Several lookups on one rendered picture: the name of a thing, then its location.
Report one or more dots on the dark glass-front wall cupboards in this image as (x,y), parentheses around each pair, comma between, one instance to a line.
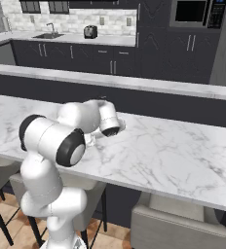
(45,6)

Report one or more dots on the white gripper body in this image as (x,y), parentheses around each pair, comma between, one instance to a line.
(122,124)

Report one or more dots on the dark base cupboard run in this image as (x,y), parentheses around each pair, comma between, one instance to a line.
(76,58)

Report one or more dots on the black toaster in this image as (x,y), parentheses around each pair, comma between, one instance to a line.
(90,31)

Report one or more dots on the dark kitchen island body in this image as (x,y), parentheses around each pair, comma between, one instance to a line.
(170,103)

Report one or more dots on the grey wall socket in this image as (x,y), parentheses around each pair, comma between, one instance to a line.
(32,18)
(102,21)
(128,21)

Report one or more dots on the steel sink tap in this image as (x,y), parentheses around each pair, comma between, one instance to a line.
(52,28)

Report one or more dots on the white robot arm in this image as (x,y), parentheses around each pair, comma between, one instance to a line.
(50,142)

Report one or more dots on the dark tall cabinet unit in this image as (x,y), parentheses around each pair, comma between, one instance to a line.
(176,55)

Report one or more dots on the steel sink basin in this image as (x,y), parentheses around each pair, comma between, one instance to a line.
(48,36)

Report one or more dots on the steel built-in microwave oven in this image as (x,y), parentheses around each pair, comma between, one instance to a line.
(197,13)

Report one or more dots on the grey dishwasher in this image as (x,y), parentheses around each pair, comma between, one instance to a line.
(1,53)

